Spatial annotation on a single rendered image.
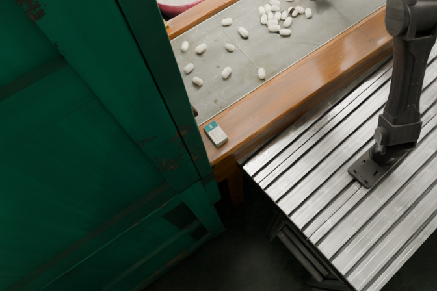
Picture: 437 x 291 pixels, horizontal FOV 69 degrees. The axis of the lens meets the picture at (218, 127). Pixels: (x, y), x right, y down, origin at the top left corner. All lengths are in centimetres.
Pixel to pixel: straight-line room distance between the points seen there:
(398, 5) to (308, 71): 30
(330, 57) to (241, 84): 25
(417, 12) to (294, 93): 33
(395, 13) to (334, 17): 39
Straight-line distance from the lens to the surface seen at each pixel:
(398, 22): 71
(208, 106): 87
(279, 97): 85
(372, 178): 91
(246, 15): 106
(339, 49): 97
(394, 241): 90
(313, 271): 120
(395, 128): 80
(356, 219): 88
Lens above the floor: 150
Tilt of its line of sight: 64 degrees down
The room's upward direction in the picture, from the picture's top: 11 degrees counter-clockwise
